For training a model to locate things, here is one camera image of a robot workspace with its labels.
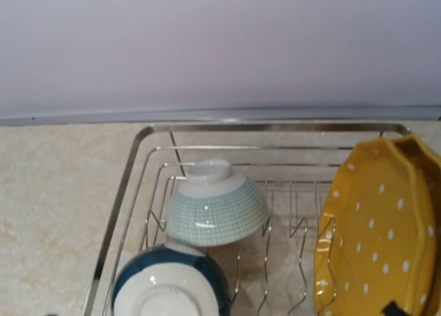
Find wire metal dish rack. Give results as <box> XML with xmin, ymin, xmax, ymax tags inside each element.
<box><xmin>83</xmin><ymin>122</ymin><xmax>410</xmax><ymax>315</ymax></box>

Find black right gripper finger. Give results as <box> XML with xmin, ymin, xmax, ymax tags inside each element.
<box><xmin>381</xmin><ymin>302</ymin><xmax>409</xmax><ymax>316</ymax></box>

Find dark teal bowl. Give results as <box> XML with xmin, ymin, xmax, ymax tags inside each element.
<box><xmin>110</xmin><ymin>242</ymin><xmax>232</xmax><ymax>315</ymax></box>

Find yellow polka dot plate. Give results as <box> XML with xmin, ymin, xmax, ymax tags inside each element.
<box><xmin>393</xmin><ymin>134</ymin><xmax>440</xmax><ymax>315</ymax></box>
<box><xmin>313</xmin><ymin>138</ymin><xmax>435</xmax><ymax>315</ymax></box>

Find light green grid bowl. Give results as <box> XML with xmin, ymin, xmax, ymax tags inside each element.
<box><xmin>166</xmin><ymin>159</ymin><xmax>270</xmax><ymax>247</ymax></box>

